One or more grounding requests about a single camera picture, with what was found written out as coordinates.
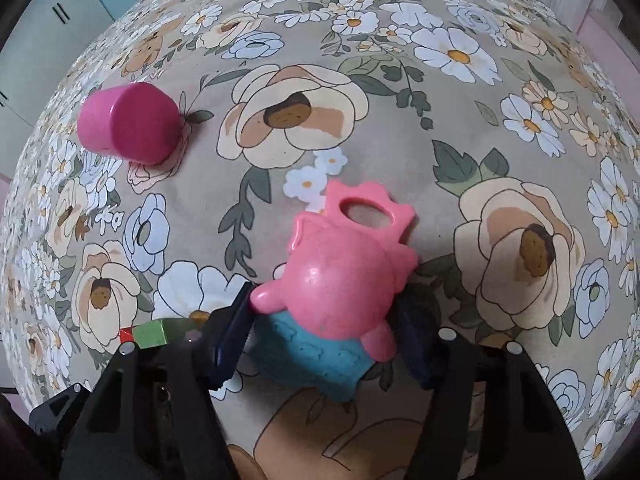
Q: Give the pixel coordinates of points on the floral bed sheet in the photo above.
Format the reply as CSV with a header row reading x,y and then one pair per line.
x,y
400,160

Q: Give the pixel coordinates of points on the teal wardrobe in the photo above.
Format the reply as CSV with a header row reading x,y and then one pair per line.
x,y
60,25

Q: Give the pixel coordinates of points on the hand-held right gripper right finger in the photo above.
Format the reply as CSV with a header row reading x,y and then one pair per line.
x,y
415,335

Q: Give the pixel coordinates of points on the magenta plastic cup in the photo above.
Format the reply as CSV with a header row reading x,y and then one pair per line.
x,y
130,125

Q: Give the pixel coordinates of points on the green toy block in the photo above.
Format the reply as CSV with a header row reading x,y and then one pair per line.
x,y
150,334

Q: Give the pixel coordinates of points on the pink pig toy figure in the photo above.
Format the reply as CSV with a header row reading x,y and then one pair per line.
x,y
340,280

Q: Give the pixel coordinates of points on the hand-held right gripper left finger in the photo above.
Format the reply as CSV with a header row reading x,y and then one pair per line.
x,y
231,340

